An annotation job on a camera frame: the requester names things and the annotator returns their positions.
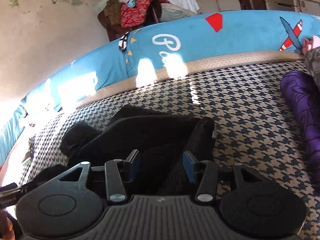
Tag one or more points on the blue printed cloth cover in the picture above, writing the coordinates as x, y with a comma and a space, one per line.
200, 37

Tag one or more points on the brown patterned cloth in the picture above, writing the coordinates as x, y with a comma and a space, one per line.
112, 8

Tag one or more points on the pale blue pillow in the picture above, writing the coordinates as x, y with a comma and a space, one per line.
102, 3

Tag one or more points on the white appliance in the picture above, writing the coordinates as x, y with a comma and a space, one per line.
310, 3

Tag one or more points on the black shirt with red print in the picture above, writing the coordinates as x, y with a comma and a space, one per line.
150, 135

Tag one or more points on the pale green pillow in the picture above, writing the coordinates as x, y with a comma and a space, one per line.
175, 13

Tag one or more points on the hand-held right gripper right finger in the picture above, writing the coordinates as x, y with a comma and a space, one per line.
190, 166

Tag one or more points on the purple patterned cloth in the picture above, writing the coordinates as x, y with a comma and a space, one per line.
300, 100

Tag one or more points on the white tablecloth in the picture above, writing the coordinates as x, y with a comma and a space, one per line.
185, 1

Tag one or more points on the light blue cloth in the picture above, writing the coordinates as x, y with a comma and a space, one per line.
132, 2

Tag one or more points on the pale pink cloth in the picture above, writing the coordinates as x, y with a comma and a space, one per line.
312, 43

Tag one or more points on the brown wooden chair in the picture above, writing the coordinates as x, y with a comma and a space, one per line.
112, 30

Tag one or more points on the person's left hand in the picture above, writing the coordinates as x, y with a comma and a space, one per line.
5, 227

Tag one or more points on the grey patterned cloth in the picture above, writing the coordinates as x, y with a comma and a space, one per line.
313, 65

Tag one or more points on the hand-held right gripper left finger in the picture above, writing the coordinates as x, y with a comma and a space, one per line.
133, 166

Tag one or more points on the red floral cloth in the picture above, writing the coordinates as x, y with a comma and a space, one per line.
137, 15

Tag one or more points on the blue beige houndstooth blanket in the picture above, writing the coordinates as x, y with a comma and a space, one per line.
250, 130

